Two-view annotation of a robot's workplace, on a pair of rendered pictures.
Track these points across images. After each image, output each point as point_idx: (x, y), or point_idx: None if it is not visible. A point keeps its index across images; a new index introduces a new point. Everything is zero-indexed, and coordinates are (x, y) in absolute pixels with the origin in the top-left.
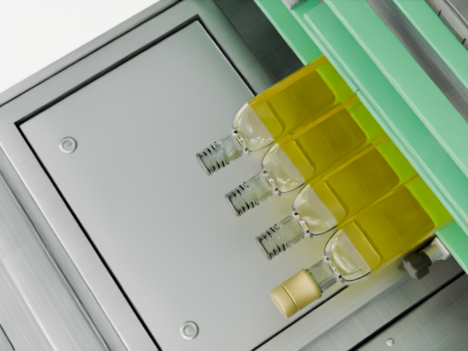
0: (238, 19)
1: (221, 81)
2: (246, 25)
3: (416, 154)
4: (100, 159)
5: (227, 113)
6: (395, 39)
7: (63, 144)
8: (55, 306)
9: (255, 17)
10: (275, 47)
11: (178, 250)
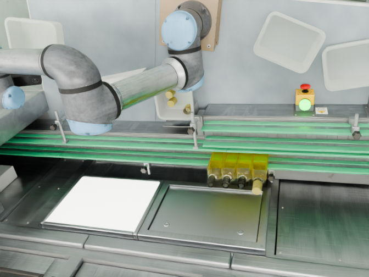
0: None
1: (189, 190)
2: None
3: (250, 147)
4: (178, 221)
5: (197, 194)
6: (228, 126)
7: (165, 225)
8: (202, 254)
9: None
10: None
11: (218, 222)
